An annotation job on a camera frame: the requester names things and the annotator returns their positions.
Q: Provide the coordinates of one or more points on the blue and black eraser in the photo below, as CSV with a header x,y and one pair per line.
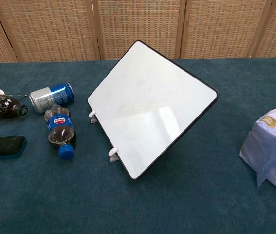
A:
x,y
2,145

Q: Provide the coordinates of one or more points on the white board black frame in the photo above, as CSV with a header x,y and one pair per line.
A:
x,y
150,104

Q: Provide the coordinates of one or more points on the white plastic board stand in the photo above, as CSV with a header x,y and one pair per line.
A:
x,y
113,153

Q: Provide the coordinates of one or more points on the Pepsi cola plastic bottle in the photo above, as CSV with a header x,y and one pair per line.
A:
x,y
60,131

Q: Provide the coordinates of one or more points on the woven rattan folding screen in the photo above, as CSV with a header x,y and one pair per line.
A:
x,y
137,29

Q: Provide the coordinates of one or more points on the blue and silver soda can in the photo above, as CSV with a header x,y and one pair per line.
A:
x,y
51,97

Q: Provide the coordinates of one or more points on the dark tea bottle green cap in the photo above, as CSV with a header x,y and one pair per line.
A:
x,y
2,104

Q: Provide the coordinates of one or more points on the pale blue tissue pack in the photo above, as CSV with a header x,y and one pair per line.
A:
x,y
271,148

